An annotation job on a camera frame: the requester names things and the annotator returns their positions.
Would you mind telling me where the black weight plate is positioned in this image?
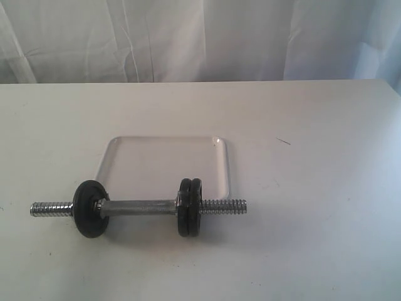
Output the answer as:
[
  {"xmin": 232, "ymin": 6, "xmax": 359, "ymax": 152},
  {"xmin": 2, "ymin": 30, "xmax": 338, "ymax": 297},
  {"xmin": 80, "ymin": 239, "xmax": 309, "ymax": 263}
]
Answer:
[
  {"xmin": 188, "ymin": 178, "xmax": 202, "ymax": 237},
  {"xmin": 176, "ymin": 178, "xmax": 192, "ymax": 237},
  {"xmin": 73, "ymin": 180, "xmax": 110, "ymax": 238}
]

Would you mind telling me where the silver threaded dumbbell bar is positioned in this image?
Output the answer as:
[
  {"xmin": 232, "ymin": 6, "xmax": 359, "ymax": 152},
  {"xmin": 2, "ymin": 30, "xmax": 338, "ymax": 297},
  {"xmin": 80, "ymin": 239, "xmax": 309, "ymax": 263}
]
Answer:
[{"xmin": 30, "ymin": 198, "xmax": 247, "ymax": 217}]

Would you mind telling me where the white plastic tray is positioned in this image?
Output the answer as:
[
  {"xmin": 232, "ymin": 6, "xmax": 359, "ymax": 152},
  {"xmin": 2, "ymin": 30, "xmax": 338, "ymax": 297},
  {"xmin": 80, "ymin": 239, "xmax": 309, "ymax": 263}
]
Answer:
[{"xmin": 95, "ymin": 136, "xmax": 231, "ymax": 200}]

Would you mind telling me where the white backdrop curtain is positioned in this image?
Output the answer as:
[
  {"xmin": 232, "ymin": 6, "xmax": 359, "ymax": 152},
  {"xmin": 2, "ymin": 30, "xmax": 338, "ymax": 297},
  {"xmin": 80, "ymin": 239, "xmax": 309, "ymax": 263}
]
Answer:
[{"xmin": 1, "ymin": 1, "xmax": 400, "ymax": 90}]

